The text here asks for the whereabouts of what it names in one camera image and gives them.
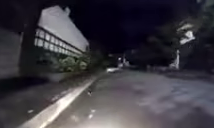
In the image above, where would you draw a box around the grey asphalt road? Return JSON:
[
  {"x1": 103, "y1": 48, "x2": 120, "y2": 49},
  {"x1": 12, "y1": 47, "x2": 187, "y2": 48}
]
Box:
[{"x1": 44, "y1": 68, "x2": 214, "y2": 128}]

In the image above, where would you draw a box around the dark pavement strip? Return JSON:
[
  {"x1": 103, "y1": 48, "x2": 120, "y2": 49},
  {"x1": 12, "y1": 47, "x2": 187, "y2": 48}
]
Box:
[{"x1": 0, "y1": 71, "x2": 96, "y2": 128}]

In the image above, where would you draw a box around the row of trees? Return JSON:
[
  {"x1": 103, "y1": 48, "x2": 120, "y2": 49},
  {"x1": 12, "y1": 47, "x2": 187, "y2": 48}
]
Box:
[{"x1": 127, "y1": 0, "x2": 214, "y2": 73}]

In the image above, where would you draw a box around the grey wall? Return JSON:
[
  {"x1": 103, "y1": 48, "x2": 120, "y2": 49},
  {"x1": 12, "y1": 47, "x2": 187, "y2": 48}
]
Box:
[{"x1": 0, "y1": 26, "x2": 23, "y2": 81}]

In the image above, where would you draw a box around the dark tree trunk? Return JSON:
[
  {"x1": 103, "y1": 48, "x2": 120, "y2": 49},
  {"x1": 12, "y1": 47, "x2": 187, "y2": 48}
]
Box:
[{"x1": 19, "y1": 0, "x2": 40, "y2": 78}]

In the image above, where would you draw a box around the pale concrete kerb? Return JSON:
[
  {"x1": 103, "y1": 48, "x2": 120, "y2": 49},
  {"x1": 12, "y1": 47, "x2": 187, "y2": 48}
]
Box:
[{"x1": 17, "y1": 74, "x2": 100, "y2": 128}]

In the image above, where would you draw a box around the row of bushes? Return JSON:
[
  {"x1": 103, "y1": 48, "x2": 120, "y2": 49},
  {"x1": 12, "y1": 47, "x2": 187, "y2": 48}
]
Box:
[{"x1": 38, "y1": 54, "x2": 93, "y2": 75}]

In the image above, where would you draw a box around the pale building with windows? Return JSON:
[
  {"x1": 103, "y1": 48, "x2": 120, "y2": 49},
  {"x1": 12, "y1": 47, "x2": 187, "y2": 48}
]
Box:
[{"x1": 34, "y1": 4, "x2": 91, "y2": 58}]

